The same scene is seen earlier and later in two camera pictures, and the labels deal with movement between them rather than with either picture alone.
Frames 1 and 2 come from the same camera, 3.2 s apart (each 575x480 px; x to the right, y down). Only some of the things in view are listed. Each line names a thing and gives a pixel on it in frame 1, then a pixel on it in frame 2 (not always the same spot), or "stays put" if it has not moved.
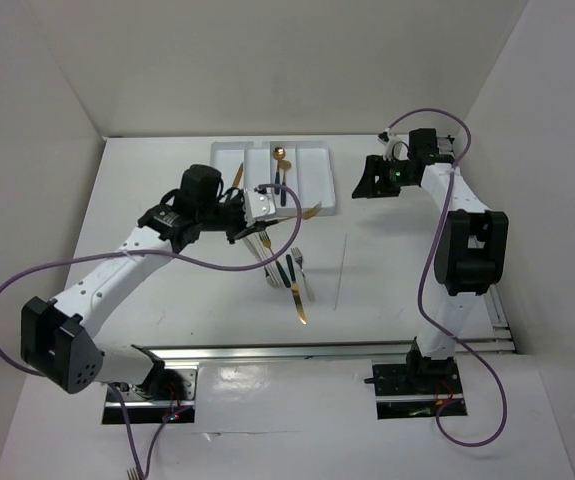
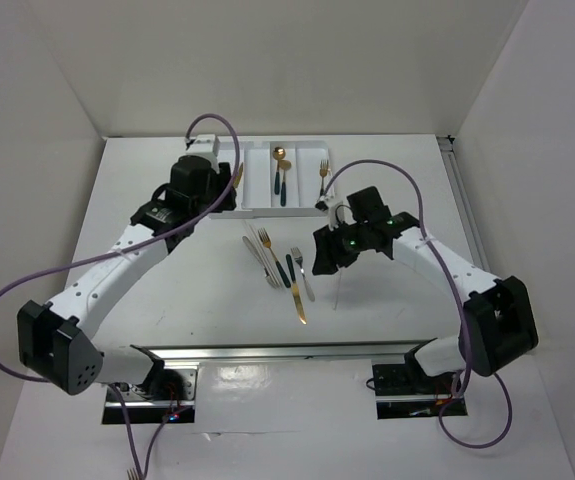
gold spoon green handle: x=278 y=154 stays put
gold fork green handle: x=308 y=213 -> x=323 y=170
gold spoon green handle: x=284 y=164 stays put
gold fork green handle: x=266 y=241 stays put
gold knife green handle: x=238 y=175 stays put
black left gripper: x=232 y=235 -> x=220 y=179
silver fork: x=298 y=256 stays put
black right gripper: x=376 y=165 -> x=329 y=251
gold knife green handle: x=300 y=307 stays put
